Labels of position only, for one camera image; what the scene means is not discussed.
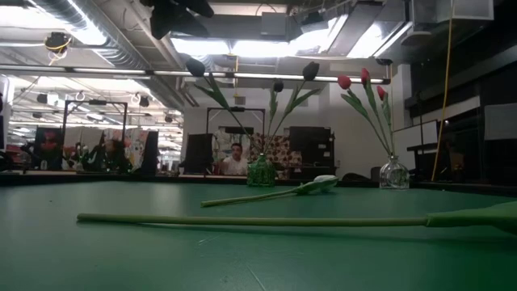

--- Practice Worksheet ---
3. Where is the black yellow cable reel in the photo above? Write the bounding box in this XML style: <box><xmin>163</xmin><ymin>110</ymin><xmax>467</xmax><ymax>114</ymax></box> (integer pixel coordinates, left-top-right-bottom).
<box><xmin>43</xmin><ymin>31</ymin><xmax>73</xmax><ymax>65</ymax></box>

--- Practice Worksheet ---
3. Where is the white artificial tulip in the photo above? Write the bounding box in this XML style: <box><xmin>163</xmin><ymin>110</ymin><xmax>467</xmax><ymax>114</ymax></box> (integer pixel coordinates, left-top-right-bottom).
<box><xmin>76</xmin><ymin>200</ymin><xmax>517</xmax><ymax>235</ymax></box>
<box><xmin>200</xmin><ymin>174</ymin><xmax>339</xmax><ymax>209</ymax></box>

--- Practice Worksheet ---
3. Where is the black cabinet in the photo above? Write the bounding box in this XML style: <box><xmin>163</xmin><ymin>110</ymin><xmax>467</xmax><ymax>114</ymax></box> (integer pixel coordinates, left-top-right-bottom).
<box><xmin>288</xmin><ymin>125</ymin><xmax>336</xmax><ymax>179</ymax></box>

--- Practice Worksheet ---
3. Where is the whiteboard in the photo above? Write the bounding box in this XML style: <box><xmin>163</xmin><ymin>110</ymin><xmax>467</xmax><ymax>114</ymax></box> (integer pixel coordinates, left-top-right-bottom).
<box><xmin>392</xmin><ymin>120</ymin><xmax>440</xmax><ymax>175</ymax></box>

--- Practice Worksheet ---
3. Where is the clear glass vase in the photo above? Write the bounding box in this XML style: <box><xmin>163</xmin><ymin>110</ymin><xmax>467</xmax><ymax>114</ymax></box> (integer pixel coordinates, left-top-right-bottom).
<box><xmin>378</xmin><ymin>155</ymin><xmax>411</xmax><ymax>190</ymax></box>

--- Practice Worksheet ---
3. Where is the black upright panel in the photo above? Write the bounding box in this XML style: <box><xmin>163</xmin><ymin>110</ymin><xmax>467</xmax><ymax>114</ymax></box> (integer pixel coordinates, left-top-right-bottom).
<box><xmin>183</xmin><ymin>133</ymin><xmax>214</xmax><ymax>175</ymax></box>

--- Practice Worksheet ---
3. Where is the black aluminium table frame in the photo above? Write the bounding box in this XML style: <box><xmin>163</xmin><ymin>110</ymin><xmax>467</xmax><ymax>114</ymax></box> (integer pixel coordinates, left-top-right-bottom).
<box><xmin>0</xmin><ymin>171</ymin><xmax>517</xmax><ymax>199</ymax></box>

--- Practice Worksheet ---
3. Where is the green table mat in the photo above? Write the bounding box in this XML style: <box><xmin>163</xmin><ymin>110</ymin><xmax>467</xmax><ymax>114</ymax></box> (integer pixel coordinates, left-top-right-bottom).
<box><xmin>0</xmin><ymin>179</ymin><xmax>517</xmax><ymax>291</ymax></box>

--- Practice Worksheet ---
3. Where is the black background rig frame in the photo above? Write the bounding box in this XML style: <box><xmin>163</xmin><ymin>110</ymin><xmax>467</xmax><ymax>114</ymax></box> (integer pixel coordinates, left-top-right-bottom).
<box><xmin>62</xmin><ymin>99</ymin><xmax>129</xmax><ymax>142</ymax></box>
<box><xmin>205</xmin><ymin>106</ymin><xmax>267</xmax><ymax>137</ymax></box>

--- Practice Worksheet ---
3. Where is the person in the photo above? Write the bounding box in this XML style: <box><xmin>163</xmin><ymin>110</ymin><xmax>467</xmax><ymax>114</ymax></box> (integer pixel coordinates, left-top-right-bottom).
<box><xmin>217</xmin><ymin>141</ymin><xmax>250</xmax><ymax>176</ymax></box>

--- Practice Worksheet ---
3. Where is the overhead LED light bar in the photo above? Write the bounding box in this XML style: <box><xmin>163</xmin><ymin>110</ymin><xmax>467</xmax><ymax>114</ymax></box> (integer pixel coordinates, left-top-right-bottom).
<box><xmin>0</xmin><ymin>63</ymin><xmax>392</xmax><ymax>86</ymax></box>

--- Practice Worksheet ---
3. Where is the green glass vase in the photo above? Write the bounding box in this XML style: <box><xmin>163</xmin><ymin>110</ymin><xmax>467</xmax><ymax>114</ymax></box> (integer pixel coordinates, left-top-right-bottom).
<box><xmin>246</xmin><ymin>153</ymin><xmax>278</xmax><ymax>188</ymax></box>

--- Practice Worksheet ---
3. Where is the yellow hanging cable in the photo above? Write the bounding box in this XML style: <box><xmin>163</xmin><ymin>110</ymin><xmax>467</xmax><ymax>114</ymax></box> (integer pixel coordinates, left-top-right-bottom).
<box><xmin>430</xmin><ymin>0</ymin><xmax>456</xmax><ymax>182</ymax></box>

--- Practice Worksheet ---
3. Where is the floral patterned cloth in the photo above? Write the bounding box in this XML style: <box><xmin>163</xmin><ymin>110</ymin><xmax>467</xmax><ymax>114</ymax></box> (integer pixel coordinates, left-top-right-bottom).
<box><xmin>250</xmin><ymin>133</ymin><xmax>302</xmax><ymax>167</ymax></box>

